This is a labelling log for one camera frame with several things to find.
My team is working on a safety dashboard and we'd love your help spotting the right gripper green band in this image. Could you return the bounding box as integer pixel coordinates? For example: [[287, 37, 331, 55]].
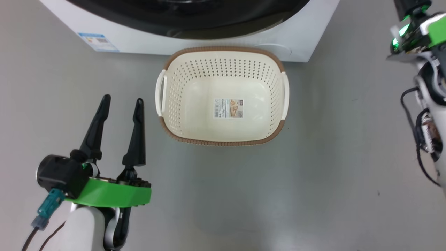
[[387, 13, 446, 63]]

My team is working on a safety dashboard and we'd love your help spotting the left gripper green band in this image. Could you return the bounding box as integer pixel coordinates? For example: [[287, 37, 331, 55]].
[[64, 94, 152, 209]]

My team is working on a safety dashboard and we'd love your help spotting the white washing machine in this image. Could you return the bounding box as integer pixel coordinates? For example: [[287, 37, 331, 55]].
[[39, 0, 340, 63]]

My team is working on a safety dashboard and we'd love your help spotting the basket product label sticker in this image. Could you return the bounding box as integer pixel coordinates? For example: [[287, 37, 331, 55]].
[[214, 98, 244, 119]]

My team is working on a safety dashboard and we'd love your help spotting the cream laundry basket brown rim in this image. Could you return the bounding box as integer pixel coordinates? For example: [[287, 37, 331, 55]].
[[155, 46, 290, 146]]

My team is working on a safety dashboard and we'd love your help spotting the blue energy label sticker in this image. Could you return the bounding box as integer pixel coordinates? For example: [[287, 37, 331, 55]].
[[78, 32, 120, 53]]

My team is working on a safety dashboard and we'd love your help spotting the round white filter cover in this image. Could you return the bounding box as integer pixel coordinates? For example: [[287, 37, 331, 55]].
[[254, 43, 292, 57]]

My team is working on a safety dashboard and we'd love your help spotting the teal left camera cable connector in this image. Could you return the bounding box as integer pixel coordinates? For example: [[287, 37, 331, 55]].
[[21, 188, 66, 251]]

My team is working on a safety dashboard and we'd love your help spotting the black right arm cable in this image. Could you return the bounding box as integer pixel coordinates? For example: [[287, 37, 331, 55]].
[[400, 87, 441, 187]]

